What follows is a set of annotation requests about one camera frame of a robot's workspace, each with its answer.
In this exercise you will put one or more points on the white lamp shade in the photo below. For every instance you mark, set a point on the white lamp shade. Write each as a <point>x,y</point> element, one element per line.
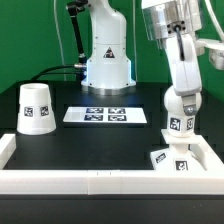
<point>35,115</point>

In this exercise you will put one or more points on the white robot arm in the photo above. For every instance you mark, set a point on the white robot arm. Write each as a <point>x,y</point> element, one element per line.
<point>172,23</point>

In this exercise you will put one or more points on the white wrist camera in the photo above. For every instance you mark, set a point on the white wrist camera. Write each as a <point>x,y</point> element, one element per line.
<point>216,51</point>

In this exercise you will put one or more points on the white lamp bulb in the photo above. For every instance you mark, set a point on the white lamp bulb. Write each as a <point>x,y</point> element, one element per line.
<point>178,124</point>

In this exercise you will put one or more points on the white U-shaped border frame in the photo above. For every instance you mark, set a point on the white U-shaped border frame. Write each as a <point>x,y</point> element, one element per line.
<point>33,182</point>

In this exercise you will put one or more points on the white lamp base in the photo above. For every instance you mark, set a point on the white lamp base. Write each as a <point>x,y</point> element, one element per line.
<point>177,156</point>

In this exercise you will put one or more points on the white marker plate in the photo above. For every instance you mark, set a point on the white marker plate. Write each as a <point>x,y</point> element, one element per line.
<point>110,115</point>

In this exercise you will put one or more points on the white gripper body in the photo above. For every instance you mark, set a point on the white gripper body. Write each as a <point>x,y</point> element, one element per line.
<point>185,73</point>

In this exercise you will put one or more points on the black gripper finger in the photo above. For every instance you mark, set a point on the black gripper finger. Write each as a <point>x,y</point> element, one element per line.
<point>192,104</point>

